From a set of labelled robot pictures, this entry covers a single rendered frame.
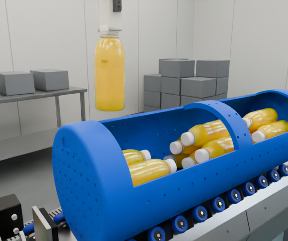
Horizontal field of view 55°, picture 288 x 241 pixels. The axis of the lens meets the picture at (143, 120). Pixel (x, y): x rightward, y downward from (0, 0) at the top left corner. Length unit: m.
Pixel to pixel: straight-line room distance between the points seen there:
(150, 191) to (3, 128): 3.60
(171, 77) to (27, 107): 2.16
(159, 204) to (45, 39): 3.77
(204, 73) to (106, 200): 4.14
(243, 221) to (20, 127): 3.58
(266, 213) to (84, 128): 0.69
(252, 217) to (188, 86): 3.42
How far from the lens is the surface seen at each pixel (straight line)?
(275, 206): 1.10
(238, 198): 0.90
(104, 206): 0.53
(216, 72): 4.46
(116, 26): 0.60
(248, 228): 0.97
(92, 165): 0.53
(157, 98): 4.67
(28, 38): 4.12
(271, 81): 5.88
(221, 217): 0.87
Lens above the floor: 1.39
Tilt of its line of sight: 15 degrees down
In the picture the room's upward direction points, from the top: straight up
